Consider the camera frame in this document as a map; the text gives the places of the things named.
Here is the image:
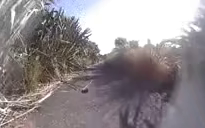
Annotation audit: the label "distant trees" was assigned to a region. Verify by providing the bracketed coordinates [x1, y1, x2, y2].
[113, 36, 155, 52]

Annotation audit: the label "small dark object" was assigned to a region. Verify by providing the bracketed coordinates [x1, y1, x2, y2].
[80, 87, 90, 94]

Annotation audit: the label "dry cane and bushes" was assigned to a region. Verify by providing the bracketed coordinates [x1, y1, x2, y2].
[99, 4, 205, 128]

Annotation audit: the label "grey asphalt road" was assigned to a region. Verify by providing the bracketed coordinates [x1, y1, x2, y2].
[9, 63, 173, 128]

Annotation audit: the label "tall dry cane plants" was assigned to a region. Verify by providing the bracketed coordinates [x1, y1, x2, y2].
[0, 0, 102, 98]

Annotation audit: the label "dry leaf litter verge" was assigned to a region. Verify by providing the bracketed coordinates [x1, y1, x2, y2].
[0, 79, 64, 128]

